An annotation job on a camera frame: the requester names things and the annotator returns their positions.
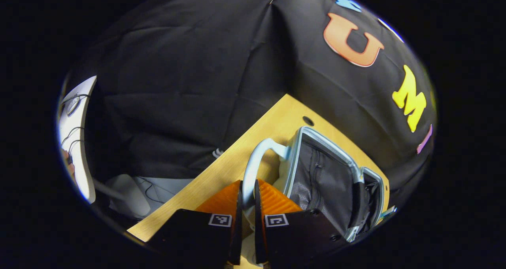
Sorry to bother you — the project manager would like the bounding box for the light blue suitcase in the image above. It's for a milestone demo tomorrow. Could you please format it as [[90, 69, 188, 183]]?
[[241, 126, 386, 266]]

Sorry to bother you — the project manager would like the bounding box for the grey round device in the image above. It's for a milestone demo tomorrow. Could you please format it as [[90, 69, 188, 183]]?
[[63, 97, 81, 117]]

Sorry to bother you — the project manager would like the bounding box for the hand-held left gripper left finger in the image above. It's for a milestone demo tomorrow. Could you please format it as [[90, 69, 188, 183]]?
[[148, 180, 244, 266]]

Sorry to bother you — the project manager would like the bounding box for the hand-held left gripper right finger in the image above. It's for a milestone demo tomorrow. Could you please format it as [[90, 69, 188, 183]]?
[[254, 179, 345, 265]]

